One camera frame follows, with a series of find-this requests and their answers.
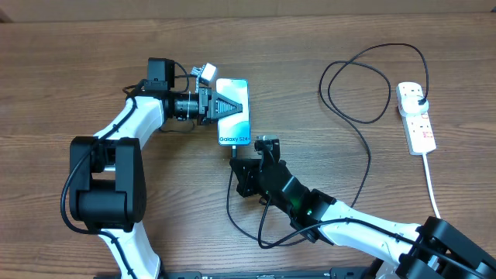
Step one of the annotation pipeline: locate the Samsung Galaxy smartphone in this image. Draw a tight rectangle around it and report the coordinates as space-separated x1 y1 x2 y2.
216 78 251 146

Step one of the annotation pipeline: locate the black USB charging cable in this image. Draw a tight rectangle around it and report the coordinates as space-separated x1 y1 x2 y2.
226 43 430 248

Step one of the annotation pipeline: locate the white power strip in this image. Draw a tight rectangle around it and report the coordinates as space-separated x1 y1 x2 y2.
395 81 436 156

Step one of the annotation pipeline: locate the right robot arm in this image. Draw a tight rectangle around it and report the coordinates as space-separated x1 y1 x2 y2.
229 159 495 278

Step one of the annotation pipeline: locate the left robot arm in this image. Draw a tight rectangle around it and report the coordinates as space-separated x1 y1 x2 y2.
60 57 250 278

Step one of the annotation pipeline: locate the white charger plug adapter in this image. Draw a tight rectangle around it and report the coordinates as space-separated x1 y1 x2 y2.
398 95 429 117

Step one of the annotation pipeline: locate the brown cardboard backdrop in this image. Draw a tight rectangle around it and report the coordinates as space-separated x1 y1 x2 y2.
1 0 495 22

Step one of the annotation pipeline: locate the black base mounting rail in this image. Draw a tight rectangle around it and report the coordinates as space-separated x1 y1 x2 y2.
159 267 367 279

